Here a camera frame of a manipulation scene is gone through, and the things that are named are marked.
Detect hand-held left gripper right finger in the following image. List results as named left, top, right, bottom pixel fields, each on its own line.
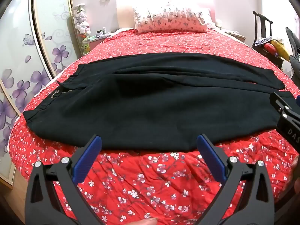
left=196, top=134, right=275, bottom=225

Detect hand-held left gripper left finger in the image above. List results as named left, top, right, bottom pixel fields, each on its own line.
left=25, top=135, right=102, bottom=225

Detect black pants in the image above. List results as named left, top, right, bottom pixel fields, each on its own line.
left=23, top=53, right=296, bottom=152

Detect person's left hand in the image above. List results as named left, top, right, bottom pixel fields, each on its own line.
left=135, top=217, right=160, bottom=225

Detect red plush toy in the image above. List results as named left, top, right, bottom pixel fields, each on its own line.
left=264, top=43, right=278, bottom=55

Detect red floral bedspread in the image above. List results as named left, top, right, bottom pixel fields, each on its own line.
left=8, top=28, right=300, bottom=225

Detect dark wooden chair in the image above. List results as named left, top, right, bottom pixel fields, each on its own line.
left=252, top=10, right=274, bottom=48

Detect light wooden nightstand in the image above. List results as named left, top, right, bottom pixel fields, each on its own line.
left=221, top=28, right=247, bottom=43

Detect wardrobe door with purple flowers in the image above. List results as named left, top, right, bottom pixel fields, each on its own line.
left=0, top=0, right=55, bottom=115
left=0, top=81, right=24, bottom=187
left=33, top=0, right=80, bottom=75

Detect white floral pillow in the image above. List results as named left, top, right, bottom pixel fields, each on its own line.
left=132, top=1, right=211, bottom=34

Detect plush toy stack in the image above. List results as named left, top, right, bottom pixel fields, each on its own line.
left=71, top=3, right=92, bottom=37

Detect bed headboard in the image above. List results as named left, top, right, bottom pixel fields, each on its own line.
left=116, top=0, right=217, bottom=32

